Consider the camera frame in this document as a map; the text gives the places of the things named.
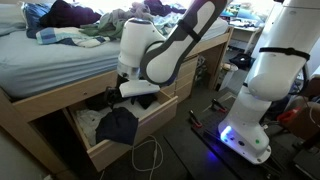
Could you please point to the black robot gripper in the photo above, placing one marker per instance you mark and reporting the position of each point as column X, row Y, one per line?
column 112, row 95

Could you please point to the black t-shirt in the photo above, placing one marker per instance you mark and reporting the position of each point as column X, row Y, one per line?
column 119, row 125

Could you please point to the light wood drawer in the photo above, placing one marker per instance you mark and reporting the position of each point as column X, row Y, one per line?
column 106, row 152

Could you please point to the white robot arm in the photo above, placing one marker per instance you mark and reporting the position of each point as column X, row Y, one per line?
column 271, row 76

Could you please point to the white clothes in drawer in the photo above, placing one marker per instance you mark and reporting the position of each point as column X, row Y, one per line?
column 90, row 119

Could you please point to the black clothes in drawer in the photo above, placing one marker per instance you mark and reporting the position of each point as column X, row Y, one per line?
column 97, row 102

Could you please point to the small wooden drawer chest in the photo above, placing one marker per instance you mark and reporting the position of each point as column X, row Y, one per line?
column 182, row 85

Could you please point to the green crumpled garment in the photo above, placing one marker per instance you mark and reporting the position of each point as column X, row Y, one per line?
column 111, row 24

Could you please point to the blue plaid cloth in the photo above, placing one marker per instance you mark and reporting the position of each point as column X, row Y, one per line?
column 69, row 36

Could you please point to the blue sheeted mattress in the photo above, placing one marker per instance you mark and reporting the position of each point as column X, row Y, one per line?
column 50, row 63

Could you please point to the dark maroon garment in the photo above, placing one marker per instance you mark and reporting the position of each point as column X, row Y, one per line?
column 63, row 14

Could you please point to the dark blue pillow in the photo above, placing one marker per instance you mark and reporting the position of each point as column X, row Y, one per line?
column 32, row 13

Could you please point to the white desk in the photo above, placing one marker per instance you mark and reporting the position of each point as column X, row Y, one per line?
column 245, row 33

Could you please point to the red object on floor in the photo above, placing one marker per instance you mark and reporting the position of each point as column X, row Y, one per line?
column 287, row 117

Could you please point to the light wood bed frame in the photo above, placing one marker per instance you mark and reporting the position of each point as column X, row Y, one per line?
column 17, row 116

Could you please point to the red handled clamp left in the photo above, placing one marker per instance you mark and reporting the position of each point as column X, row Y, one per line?
column 194, row 119

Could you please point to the red handled clamp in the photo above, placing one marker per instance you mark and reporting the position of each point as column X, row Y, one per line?
column 218, row 106
column 194, row 119

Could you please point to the red handled clamp right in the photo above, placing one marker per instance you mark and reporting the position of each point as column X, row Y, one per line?
column 218, row 106

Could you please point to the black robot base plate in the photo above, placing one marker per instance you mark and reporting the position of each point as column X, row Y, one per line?
column 287, row 161

